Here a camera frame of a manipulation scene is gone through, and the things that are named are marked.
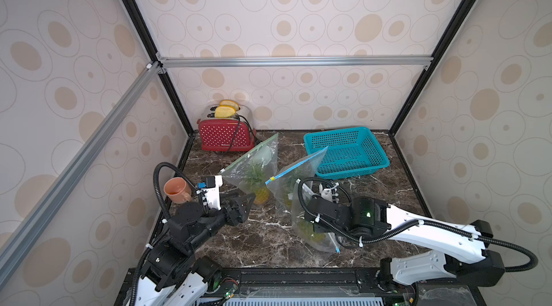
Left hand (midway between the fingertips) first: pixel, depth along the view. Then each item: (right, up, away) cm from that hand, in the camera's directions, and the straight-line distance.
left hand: (252, 196), depth 62 cm
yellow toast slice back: (-17, +37, +44) cm, 60 cm away
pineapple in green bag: (-1, +4, +16) cm, 16 cm away
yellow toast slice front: (-18, +32, +38) cm, 53 cm away
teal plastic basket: (+44, +13, +48) cm, 66 cm away
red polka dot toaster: (-18, +21, +41) cm, 49 cm away
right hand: (+19, -10, +5) cm, 22 cm away
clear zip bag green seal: (+3, +11, +15) cm, 19 cm away
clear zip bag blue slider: (+16, +6, +10) cm, 20 cm away
